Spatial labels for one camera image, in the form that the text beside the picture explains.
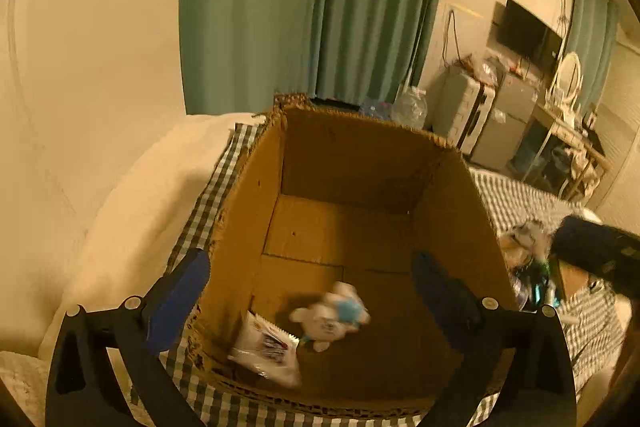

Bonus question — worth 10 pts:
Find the white blue plush toy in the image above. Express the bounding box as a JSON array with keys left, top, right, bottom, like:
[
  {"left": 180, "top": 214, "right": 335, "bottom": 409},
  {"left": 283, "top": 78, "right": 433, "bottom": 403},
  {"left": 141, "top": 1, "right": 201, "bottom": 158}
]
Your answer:
[{"left": 290, "top": 282, "right": 371, "bottom": 352}]

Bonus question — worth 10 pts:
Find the white suitcase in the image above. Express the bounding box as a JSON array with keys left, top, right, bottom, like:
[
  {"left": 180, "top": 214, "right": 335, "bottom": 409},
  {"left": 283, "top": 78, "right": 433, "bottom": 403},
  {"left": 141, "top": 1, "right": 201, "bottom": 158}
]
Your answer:
[{"left": 433, "top": 67, "right": 496, "bottom": 155}]

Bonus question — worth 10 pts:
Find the grey mini fridge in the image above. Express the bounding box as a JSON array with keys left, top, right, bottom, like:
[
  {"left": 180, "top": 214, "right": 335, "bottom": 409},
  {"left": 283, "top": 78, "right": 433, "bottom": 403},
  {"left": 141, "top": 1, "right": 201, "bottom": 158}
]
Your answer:
[{"left": 471, "top": 74, "right": 538, "bottom": 171}]

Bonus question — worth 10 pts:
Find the small brown cardboard box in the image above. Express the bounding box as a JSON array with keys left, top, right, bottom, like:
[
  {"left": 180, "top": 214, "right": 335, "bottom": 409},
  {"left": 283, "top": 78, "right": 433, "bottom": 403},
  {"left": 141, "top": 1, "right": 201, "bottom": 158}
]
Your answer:
[{"left": 552, "top": 258, "right": 590, "bottom": 301}]

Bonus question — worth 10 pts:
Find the narrow green curtain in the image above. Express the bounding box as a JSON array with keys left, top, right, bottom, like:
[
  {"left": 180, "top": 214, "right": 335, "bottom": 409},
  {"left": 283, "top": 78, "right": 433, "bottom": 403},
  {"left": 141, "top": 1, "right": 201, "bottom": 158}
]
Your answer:
[{"left": 565, "top": 0, "right": 618, "bottom": 110}]

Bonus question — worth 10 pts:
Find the white dressing table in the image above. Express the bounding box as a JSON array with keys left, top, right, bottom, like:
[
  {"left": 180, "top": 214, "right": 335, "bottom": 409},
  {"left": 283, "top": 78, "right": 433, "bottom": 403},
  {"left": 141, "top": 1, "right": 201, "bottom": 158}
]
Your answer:
[{"left": 521, "top": 103, "right": 613, "bottom": 198}]

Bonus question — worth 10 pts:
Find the large green curtain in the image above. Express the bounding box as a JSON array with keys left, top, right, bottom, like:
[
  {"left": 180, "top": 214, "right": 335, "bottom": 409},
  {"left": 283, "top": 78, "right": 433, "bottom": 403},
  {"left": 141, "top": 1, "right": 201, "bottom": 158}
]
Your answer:
[{"left": 179, "top": 0, "right": 439, "bottom": 115}]

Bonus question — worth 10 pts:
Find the green checkered cloth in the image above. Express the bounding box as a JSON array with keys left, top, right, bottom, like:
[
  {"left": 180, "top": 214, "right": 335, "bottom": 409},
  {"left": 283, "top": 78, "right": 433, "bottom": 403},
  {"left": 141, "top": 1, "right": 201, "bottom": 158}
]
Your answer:
[{"left": 160, "top": 124, "right": 624, "bottom": 426}]

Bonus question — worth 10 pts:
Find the black wall television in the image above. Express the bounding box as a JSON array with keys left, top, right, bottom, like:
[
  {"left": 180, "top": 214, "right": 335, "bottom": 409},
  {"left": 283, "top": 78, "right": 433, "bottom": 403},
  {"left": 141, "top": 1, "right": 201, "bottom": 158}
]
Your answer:
[{"left": 497, "top": 0, "right": 562, "bottom": 76}]

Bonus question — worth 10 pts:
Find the white snack packet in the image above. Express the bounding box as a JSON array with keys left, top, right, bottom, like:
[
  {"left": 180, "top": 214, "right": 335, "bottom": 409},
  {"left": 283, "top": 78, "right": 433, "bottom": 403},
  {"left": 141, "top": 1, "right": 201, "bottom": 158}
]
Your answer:
[{"left": 228, "top": 311, "right": 300, "bottom": 388}]

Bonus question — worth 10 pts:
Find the white oval vanity mirror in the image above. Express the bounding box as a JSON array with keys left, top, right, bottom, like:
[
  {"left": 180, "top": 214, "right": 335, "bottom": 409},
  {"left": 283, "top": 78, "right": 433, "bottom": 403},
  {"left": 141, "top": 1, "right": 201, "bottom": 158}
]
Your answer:
[{"left": 547, "top": 52, "right": 582, "bottom": 108}]

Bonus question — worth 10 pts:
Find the clear water jug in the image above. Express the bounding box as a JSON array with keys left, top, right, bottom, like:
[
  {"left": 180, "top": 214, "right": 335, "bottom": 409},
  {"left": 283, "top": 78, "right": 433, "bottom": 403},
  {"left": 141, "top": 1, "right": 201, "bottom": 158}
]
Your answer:
[{"left": 390, "top": 86, "right": 428, "bottom": 130}]

